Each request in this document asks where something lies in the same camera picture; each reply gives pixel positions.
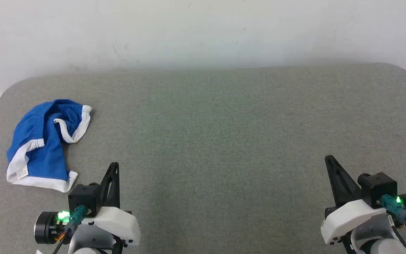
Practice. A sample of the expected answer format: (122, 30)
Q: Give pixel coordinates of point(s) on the grey fabric sofa cushion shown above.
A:
(210, 141)

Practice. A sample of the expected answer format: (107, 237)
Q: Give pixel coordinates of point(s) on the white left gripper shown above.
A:
(116, 224)

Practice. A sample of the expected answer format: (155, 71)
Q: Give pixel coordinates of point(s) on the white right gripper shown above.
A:
(351, 217)

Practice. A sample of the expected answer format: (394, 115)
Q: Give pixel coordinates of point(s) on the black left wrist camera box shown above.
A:
(83, 197)

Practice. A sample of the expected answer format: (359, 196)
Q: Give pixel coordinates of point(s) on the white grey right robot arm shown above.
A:
(375, 240)

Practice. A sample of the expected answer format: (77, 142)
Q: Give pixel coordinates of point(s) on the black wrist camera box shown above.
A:
(377, 187)
(83, 197)

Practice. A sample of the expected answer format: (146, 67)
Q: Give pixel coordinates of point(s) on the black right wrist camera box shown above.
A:
(377, 187)

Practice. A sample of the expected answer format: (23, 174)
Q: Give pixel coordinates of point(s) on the black left wrist cylinder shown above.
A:
(46, 227)

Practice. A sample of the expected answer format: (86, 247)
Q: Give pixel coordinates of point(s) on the blue shorts with white trim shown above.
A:
(44, 155)

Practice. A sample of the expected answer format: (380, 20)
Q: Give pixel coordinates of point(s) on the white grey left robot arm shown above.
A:
(90, 241)

